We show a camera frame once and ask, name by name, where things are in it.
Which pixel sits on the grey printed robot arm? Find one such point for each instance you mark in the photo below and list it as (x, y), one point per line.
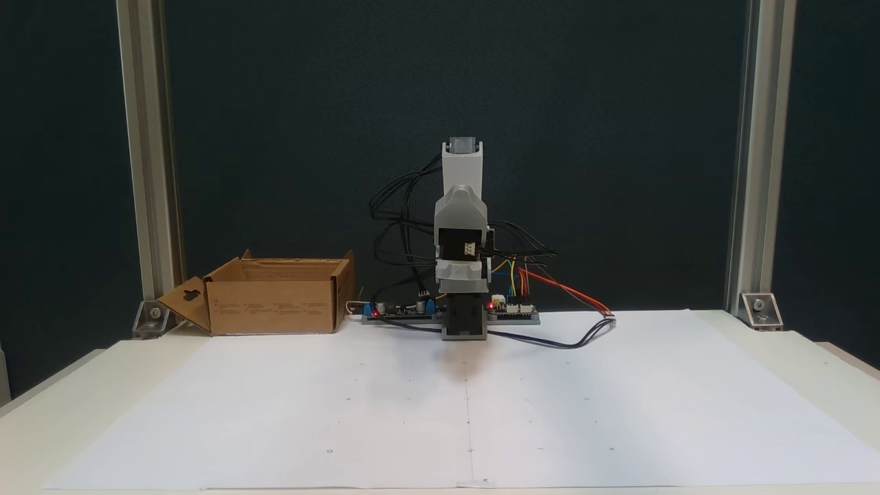
(462, 165)

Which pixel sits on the metal corner bracket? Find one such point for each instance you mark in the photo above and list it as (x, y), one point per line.
(152, 320)
(762, 311)

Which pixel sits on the circuit board with white connectors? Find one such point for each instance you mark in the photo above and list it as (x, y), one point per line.
(515, 313)

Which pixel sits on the circuit board with blue part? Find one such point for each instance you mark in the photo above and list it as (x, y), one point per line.
(399, 313)

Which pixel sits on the aluminium frame post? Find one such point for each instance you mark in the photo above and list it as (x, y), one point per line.
(760, 137)
(144, 137)

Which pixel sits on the wide ribbed grey gripper finger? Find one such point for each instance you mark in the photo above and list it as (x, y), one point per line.
(463, 287)

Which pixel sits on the brown cardboard box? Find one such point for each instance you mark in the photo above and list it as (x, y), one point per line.
(268, 309)

